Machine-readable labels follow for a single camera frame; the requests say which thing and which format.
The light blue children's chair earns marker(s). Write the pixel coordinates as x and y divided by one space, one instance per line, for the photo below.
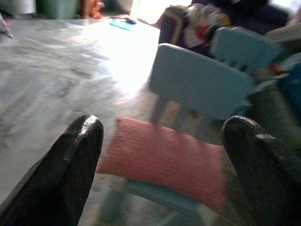
244 47
197 80

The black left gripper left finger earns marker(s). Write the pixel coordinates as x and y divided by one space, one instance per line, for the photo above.
61 169

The colourful patterned cloth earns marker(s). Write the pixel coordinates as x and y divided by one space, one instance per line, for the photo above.
204 21

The blue box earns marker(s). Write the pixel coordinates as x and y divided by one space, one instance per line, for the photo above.
292 80

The light blue slatted wooden chair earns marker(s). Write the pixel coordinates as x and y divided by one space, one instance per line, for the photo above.
152 193

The blue floor mat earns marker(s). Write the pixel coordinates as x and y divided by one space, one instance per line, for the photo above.
121 24

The green leather sofa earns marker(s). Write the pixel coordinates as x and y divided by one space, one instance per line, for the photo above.
270 113

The orange object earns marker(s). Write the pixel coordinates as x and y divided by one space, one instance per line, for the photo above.
92 8

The dark purple sofa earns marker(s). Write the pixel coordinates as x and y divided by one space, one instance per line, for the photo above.
254 14

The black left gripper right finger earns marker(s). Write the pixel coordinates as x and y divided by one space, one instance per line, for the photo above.
263 169

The green bin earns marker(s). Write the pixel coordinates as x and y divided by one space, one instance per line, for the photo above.
56 8

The pink dotted pillow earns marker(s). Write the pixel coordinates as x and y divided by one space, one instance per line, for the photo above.
160 160

